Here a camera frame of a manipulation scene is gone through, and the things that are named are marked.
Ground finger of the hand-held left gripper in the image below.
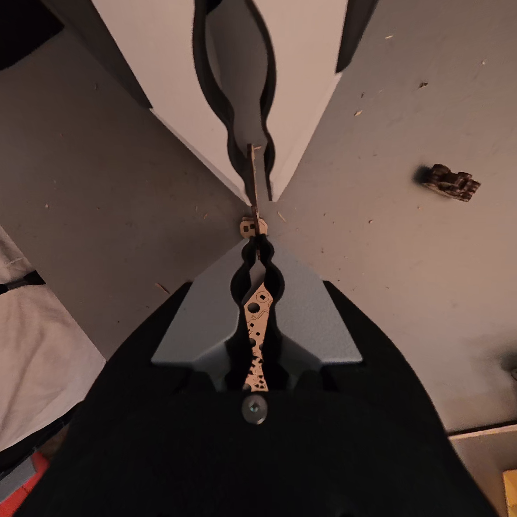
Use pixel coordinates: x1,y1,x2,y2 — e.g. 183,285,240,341
244,0,351,203
91,0,256,203

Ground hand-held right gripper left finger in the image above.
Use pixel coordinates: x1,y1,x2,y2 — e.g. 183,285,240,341
151,238,258,392

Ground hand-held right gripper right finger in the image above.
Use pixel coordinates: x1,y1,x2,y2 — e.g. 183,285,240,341
260,237,362,392

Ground small wooden plate square holes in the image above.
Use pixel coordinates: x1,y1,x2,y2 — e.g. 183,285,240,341
240,217,270,236

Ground thin wooden strip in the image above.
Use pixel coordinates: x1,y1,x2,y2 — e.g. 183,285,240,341
246,143,262,260

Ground laser-cut plywood parts sheet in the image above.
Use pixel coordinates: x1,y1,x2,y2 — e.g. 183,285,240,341
242,281,276,392

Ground person's white shirt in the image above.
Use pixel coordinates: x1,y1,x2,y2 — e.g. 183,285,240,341
0,224,106,451

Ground small wooden gear assembly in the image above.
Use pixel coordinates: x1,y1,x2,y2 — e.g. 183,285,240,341
416,163,482,202

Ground orange reflective vest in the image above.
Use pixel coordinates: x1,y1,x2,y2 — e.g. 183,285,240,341
0,450,51,517

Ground yellow box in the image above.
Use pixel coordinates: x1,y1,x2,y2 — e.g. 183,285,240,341
502,470,517,517

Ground black strap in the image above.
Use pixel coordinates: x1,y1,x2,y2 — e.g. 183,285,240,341
0,270,46,295

